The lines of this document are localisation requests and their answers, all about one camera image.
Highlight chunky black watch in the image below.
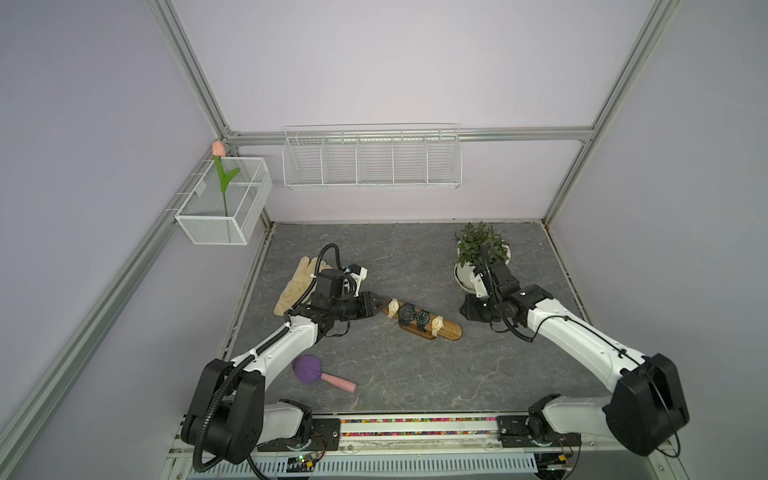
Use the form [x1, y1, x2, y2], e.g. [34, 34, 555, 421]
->
[397, 303, 416, 328]

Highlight aluminium frame profiles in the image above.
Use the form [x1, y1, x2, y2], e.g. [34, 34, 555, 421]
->
[1, 1, 680, 479]

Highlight artificial pink tulip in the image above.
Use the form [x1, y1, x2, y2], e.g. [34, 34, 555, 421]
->
[212, 140, 240, 217]

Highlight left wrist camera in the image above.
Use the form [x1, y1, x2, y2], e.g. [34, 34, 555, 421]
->
[345, 264, 367, 297]

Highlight white mesh box basket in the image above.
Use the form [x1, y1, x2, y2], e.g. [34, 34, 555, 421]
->
[175, 157, 273, 246]

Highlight white wire shelf basket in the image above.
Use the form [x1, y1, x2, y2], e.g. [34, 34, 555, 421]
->
[282, 123, 463, 190]

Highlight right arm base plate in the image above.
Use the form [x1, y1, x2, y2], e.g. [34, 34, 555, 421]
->
[496, 414, 582, 449]

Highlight slim black watch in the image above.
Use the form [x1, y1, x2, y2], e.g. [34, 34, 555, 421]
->
[415, 311, 431, 332]

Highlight white vented cable duct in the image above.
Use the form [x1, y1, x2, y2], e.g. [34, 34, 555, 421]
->
[185, 452, 538, 480]

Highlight beige watch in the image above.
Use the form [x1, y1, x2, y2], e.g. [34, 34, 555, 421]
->
[430, 316, 444, 336]
[387, 298, 400, 318]

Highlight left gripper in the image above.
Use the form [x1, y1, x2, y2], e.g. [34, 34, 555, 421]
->
[331, 291, 388, 321]

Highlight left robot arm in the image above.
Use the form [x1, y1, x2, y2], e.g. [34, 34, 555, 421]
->
[181, 263, 383, 473]

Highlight purple pink brush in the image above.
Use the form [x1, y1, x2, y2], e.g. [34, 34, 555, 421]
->
[292, 355, 357, 393]

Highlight beige work glove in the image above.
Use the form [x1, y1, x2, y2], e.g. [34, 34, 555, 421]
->
[273, 256, 330, 316]

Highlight wooden watch stand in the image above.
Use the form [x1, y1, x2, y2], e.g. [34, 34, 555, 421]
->
[379, 298, 463, 341]

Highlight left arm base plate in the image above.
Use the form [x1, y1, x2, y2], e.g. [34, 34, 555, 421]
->
[257, 417, 341, 453]

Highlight potted green plant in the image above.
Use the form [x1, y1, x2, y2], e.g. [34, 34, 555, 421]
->
[454, 222, 511, 294]

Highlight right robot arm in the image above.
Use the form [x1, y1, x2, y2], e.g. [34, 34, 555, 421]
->
[461, 245, 690, 456]

